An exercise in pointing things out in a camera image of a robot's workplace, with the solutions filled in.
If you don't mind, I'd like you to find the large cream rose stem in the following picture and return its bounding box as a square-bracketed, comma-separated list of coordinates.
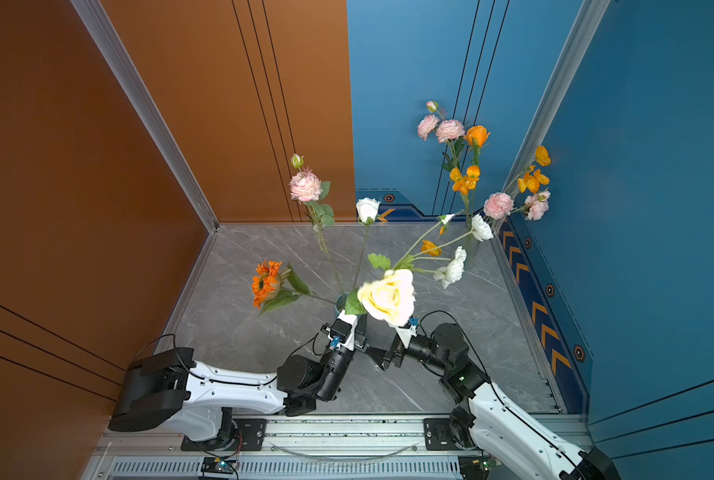
[344, 269, 415, 327]

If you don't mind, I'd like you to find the orange gerbera flower stem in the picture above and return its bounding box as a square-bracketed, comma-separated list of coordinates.
[252, 260, 336, 316]

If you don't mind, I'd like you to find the cream small flower stem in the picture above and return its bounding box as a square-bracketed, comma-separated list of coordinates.
[360, 214, 494, 292]

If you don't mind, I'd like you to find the white rose flower stem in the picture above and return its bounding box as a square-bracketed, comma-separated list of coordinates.
[352, 197, 381, 289]

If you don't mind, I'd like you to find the clear ribbed glass vase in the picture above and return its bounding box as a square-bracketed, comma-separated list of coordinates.
[455, 214, 493, 263]

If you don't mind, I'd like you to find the pink ranunculus flower stem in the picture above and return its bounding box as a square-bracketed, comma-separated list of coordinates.
[483, 190, 551, 221]

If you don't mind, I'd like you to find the yellow orange poppy stem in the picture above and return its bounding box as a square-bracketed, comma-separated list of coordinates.
[449, 145, 553, 229]

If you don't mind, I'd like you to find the pink white lisianthus stem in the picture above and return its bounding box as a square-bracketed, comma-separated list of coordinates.
[417, 100, 465, 172]

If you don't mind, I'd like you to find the orange rose flower stem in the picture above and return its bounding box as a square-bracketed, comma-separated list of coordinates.
[449, 125, 491, 226]

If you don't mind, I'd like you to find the teal ceramic vase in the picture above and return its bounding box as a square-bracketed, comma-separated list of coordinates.
[336, 293, 368, 337]

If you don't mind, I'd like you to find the pink rose bud stem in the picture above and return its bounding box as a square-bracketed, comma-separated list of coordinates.
[289, 153, 346, 294]

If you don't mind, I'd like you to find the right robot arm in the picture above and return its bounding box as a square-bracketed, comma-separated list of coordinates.
[364, 323, 621, 479]

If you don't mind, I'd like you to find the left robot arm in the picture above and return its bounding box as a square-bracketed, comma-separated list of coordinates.
[108, 312, 367, 450]

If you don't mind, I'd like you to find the green circuit board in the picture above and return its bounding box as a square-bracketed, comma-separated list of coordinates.
[199, 456, 240, 480]

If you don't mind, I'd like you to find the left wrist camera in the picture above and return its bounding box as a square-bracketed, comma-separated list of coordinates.
[321, 312, 358, 351]

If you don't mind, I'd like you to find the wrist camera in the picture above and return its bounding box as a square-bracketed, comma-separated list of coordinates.
[394, 317, 419, 349]
[321, 312, 358, 351]

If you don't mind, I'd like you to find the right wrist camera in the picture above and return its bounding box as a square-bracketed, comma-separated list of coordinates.
[394, 317, 419, 349]

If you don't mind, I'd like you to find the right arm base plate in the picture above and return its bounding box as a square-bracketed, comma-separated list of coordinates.
[423, 417, 477, 451]

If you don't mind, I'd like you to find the aluminium front rail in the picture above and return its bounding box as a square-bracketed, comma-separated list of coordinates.
[82, 414, 521, 479]

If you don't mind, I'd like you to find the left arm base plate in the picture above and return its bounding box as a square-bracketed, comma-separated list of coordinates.
[181, 418, 267, 455]

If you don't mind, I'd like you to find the aluminium corner post left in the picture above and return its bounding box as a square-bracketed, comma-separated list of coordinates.
[71, 0, 220, 235]

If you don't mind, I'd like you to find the aluminium corner post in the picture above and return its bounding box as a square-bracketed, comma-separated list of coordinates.
[488, 0, 611, 234]
[71, 0, 220, 235]

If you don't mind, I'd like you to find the aluminium corner post right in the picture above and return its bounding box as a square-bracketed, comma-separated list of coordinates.
[488, 0, 611, 234]

